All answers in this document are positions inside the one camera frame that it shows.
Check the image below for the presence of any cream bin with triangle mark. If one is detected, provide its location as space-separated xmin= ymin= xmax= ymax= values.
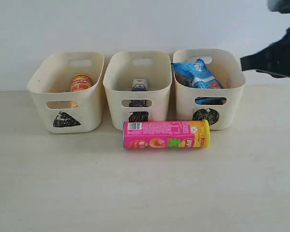
xmin=27 ymin=52 xmax=106 ymax=134

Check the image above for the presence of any cream bin with square mark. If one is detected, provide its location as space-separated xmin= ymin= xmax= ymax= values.
xmin=103 ymin=51 xmax=172 ymax=130

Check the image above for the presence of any yellow Lay's chip can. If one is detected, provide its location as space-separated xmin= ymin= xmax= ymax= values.
xmin=70 ymin=73 xmax=93 ymax=92

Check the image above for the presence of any pink Lay's chip can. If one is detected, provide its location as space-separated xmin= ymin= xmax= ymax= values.
xmin=122 ymin=119 xmax=210 ymax=149

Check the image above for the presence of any white blue milk carton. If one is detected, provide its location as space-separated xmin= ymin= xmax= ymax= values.
xmin=131 ymin=78 xmax=148 ymax=91

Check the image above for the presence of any dark purple juice carton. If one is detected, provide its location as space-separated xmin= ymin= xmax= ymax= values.
xmin=129 ymin=100 xmax=147 ymax=107

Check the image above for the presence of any cream bin with circle mark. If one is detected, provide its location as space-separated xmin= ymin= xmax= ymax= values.
xmin=173 ymin=48 xmax=246 ymax=130

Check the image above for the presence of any blue noodle packet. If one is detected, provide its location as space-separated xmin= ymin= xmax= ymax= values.
xmin=171 ymin=58 xmax=224 ymax=89

